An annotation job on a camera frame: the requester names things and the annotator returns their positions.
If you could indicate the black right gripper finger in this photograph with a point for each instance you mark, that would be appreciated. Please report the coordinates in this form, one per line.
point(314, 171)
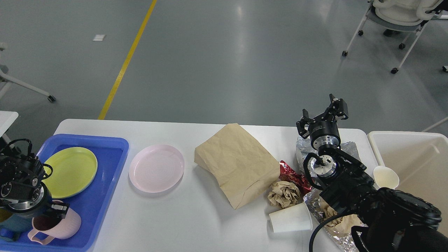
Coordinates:
point(303, 124)
point(337, 110)

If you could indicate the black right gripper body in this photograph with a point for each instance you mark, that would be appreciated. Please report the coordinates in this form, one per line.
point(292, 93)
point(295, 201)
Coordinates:
point(324, 134)

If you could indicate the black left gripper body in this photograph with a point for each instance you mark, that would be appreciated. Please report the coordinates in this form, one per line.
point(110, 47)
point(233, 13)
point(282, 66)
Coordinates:
point(32, 208)

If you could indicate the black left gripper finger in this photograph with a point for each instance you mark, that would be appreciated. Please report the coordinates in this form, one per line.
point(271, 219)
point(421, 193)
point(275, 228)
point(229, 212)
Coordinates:
point(56, 209)

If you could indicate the pink mug dark inside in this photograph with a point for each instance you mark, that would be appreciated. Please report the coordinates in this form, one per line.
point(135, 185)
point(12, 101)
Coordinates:
point(47, 228)

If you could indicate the teal mug yellow inside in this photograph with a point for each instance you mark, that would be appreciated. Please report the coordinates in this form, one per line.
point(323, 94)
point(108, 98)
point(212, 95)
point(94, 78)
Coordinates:
point(13, 225)

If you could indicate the pink plate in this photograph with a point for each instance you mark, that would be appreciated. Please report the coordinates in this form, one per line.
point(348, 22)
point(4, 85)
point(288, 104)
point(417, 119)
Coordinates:
point(156, 168)

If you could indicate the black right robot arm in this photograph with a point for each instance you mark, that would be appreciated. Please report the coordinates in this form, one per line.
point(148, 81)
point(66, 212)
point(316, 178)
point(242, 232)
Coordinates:
point(394, 221)

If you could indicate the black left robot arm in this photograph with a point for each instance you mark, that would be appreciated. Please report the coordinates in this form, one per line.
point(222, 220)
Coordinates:
point(23, 191)

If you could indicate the yellow plate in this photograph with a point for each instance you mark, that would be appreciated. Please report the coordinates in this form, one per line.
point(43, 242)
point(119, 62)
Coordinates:
point(73, 170)

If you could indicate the red foil wrapper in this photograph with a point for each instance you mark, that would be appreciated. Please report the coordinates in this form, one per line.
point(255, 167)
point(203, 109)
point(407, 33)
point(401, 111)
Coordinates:
point(289, 175)

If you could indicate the crumpled brown paper ball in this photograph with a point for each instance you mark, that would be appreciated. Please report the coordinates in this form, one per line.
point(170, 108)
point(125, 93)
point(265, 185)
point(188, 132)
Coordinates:
point(284, 194)

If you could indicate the brown paper bag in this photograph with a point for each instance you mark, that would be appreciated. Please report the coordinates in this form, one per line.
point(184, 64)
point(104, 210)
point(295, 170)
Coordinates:
point(243, 168)

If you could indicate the white plastic spoon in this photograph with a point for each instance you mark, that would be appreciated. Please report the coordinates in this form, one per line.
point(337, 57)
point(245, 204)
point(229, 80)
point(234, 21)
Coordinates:
point(385, 177)

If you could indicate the blue plastic tray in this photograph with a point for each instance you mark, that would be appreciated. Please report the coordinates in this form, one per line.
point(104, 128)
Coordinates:
point(92, 203)

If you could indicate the white paper cup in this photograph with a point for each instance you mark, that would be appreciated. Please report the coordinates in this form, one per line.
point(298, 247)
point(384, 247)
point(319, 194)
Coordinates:
point(295, 218)

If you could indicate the white side table left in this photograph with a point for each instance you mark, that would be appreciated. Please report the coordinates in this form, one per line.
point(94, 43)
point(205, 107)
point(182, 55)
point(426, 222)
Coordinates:
point(7, 118)

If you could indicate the beige plastic bin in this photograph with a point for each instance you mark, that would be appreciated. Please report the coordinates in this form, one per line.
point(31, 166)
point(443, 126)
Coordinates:
point(420, 160)

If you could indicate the crumpled aluminium foil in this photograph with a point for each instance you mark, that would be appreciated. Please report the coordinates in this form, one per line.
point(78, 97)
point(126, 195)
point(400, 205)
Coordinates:
point(343, 240)

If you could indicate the white office chair right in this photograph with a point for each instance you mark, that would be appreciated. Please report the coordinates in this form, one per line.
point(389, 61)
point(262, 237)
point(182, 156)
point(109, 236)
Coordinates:
point(408, 16)

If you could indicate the white chair base left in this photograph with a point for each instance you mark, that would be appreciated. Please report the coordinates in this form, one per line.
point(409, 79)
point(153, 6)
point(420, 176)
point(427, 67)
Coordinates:
point(7, 81)

